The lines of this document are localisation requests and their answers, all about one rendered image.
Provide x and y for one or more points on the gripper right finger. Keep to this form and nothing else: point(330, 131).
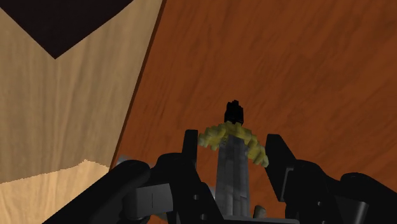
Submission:
point(310, 186)

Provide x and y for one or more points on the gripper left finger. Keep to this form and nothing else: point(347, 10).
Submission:
point(173, 173)

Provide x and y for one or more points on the small beige object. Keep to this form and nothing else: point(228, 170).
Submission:
point(260, 211)

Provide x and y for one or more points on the toy sword with yellow guard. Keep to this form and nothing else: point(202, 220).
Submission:
point(232, 173)

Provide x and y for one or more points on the brown wooden table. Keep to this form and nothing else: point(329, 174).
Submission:
point(279, 62)

